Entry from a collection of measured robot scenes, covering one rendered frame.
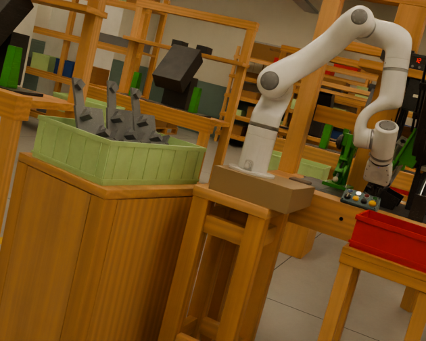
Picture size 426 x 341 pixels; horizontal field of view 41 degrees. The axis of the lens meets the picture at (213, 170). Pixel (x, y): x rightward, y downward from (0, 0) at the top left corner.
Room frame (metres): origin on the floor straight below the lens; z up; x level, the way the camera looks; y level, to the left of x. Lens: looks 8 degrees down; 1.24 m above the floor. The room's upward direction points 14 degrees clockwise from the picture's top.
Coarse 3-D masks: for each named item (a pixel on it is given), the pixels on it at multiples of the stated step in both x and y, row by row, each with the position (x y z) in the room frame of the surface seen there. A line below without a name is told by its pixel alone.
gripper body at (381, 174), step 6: (372, 162) 2.15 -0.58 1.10; (366, 168) 2.18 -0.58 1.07; (372, 168) 2.17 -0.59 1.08; (378, 168) 2.15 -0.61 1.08; (384, 168) 2.14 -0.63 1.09; (390, 168) 2.14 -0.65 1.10; (366, 174) 2.19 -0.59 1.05; (372, 174) 2.18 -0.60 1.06; (378, 174) 2.17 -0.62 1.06; (384, 174) 2.15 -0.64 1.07; (390, 174) 2.15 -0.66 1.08; (366, 180) 2.21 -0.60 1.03; (372, 180) 2.19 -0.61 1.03; (378, 180) 2.18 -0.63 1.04; (384, 180) 2.17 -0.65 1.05
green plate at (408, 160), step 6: (414, 132) 2.45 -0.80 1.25; (408, 138) 2.46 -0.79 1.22; (414, 138) 2.46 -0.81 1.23; (408, 144) 2.47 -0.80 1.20; (402, 150) 2.46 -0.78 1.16; (408, 150) 2.47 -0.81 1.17; (402, 156) 2.47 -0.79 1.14; (408, 156) 2.46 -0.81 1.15; (414, 156) 2.45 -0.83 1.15; (402, 162) 2.47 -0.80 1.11; (408, 162) 2.46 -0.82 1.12; (414, 162) 2.45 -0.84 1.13
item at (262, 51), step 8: (256, 48) 13.40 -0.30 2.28; (264, 48) 13.33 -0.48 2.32; (272, 48) 13.27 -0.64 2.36; (280, 48) 13.20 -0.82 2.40; (256, 56) 13.38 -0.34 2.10; (264, 56) 13.31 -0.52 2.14; (272, 56) 13.25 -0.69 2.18; (248, 64) 13.43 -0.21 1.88; (256, 64) 13.36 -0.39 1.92; (248, 72) 13.41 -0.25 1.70; (256, 72) 13.34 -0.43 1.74
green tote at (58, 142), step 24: (48, 120) 2.19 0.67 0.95; (72, 120) 2.37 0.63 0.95; (48, 144) 2.18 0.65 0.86; (72, 144) 2.11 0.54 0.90; (96, 144) 2.04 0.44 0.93; (120, 144) 2.05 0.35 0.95; (144, 144) 2.16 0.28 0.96; (192, 144) 2.55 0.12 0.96; (72, 168) 2.09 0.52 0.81; (96, 168) 2.03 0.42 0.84; (120, 168) 2.08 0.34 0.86; (144, 168) 2.19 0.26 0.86; (168, 168) 2.32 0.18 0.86; (192, 168) 2.46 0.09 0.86
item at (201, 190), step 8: (200, 184) 2.20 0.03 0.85; (208, 184) 2.25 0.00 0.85; (192, 192) 2.16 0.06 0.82; (200, 192) 2.15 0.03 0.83; (208, 192) 2.13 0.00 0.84; (216, 192) 2.12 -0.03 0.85; (216, 200) 2.12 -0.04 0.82; (224, 200) 2.10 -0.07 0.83; (232, 200) 2.09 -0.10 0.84; (240, 200) 2.08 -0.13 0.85; (240, 208) 2.08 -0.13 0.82; (248, 208) 2.06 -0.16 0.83; (256, 208) 2.05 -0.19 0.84; (264, 208) 2.04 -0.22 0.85; (256, 216) 2.05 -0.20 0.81; (264, 216) 2.04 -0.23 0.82; (272, 216) 2.09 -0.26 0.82
